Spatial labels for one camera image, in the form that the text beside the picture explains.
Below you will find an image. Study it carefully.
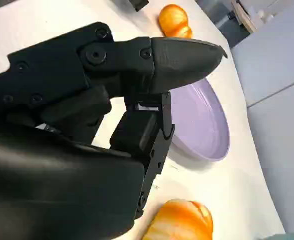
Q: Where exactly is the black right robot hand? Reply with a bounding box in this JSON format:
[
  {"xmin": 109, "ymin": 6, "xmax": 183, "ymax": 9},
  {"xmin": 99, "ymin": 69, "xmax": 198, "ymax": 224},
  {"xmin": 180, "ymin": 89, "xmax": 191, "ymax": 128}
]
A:
[{"xmin": 0, "ymin": 21, "xmax": 229, "ymax": 240}]

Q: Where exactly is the orange and white bread roll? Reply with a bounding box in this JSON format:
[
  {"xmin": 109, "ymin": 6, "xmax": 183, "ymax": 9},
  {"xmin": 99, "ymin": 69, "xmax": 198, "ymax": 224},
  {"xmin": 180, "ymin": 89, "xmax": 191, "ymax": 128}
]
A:
[
  {"xmin": 158, "ymin": 4, "xmax": 193, "ymax": 39},
  {"xmin": 140, "ymin": 198, "xmax": 214, "ymax": 240}
]

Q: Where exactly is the lilac plate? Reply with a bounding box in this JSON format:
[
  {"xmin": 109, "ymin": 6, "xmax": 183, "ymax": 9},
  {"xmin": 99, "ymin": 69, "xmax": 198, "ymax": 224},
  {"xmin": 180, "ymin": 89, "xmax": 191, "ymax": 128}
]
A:
[{"xmin": 168, "ymin": 77, "xmax": 231, "ymax": 162}]

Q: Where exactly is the wooden board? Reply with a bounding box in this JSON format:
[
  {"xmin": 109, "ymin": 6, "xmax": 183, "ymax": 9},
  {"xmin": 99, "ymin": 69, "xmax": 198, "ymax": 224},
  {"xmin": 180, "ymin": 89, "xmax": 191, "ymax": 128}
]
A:
[{"xmin": 231, "ymin": 0, "xmax": 259, "ymax": 33}]

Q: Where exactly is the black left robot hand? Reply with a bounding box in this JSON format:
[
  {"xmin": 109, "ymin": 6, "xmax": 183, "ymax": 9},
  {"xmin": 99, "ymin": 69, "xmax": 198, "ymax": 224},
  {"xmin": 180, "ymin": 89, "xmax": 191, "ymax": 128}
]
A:
[{"xmin": 128, "ymin": 0, "xmax": 150, "ymax": 13}]

